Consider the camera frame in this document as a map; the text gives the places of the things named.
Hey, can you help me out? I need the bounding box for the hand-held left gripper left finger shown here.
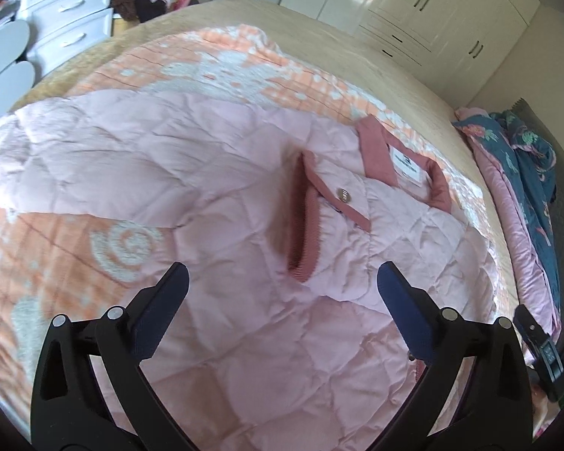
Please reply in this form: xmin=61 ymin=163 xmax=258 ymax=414
xmin=30 ymin=262 xmax=191 ymax=451

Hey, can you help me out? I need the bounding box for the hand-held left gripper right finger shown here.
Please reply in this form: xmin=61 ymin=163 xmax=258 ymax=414
xmin=377 ymin=262 xmax=535 ymax=451

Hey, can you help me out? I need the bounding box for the pink quilted jacket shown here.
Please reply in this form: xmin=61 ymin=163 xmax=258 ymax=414
xmin=0 ymin=89 xmax=503 ymax=451

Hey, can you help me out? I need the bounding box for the orange patterned blanket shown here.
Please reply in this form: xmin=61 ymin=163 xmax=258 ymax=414
xmin=0 ymin=23 xmax=518 ymax=386

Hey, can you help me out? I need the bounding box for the blue floral duvet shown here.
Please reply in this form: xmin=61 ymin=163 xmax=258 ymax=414
xmin=452 ymin=103 xmax=564 ymax=362

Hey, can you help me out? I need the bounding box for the bed with beige sheet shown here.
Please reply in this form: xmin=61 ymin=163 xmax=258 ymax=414
xmin=9 ymin=0 xmax=564 ymax=433

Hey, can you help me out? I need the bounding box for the white round table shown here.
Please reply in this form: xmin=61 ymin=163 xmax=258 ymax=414
xmin=0 ymin=20 xmax=31 ymax=95
xmin=0 ymin=61 xmax=36 ymax=120

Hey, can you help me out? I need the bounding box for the white wardrobe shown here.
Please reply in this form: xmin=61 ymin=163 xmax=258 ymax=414
xmin=211 ymin=0 xmax=541 ymax=99

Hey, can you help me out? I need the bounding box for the white drawer chest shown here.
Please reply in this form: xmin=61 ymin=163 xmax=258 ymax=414
xmin=16 ymin=0 xmax=118 ymax=76

